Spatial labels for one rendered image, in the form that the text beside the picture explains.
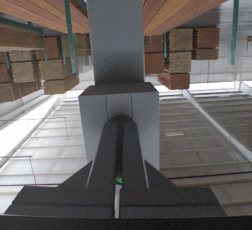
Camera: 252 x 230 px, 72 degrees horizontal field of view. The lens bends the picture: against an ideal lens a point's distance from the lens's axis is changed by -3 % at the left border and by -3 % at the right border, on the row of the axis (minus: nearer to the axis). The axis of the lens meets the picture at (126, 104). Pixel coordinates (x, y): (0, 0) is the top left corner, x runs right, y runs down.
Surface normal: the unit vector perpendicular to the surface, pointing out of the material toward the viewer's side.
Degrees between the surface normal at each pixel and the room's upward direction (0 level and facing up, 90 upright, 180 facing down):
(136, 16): 90
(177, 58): 90
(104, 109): 90
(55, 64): 90
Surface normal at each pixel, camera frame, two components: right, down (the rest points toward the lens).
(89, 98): 0.01, 0.27
